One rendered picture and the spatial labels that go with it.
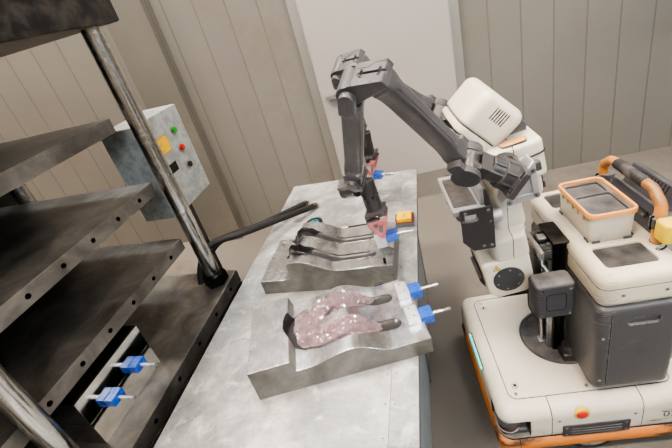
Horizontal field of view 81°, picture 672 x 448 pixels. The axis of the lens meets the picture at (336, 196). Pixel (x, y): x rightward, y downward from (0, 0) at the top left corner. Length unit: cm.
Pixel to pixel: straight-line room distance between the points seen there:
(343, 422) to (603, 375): 96
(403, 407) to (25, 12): 133
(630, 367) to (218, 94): 291
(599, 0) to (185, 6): 284
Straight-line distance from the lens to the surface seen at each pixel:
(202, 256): 167
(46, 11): 133
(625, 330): 159
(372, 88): 89
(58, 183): 426
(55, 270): 129
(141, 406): 147
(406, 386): 115
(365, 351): 114
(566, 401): 177
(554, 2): 333
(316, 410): 116
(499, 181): 111
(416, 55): 305
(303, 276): 144
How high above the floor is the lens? 173
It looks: 27 degrees down
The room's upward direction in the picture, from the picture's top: 16 degrees counter-clockwise
